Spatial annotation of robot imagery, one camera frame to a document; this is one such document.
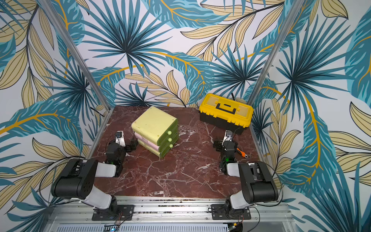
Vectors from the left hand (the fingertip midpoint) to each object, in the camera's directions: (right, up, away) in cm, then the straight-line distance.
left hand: (126, 138), depth 92 cm
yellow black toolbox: (+65, +16, +4) cm, 67 cm away
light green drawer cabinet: (+22, +6, -13) cm, 27 cm away
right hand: (+64, 0, 0) cm, 64 cm away
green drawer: (+29, +5, -10) cm, 31 cm away
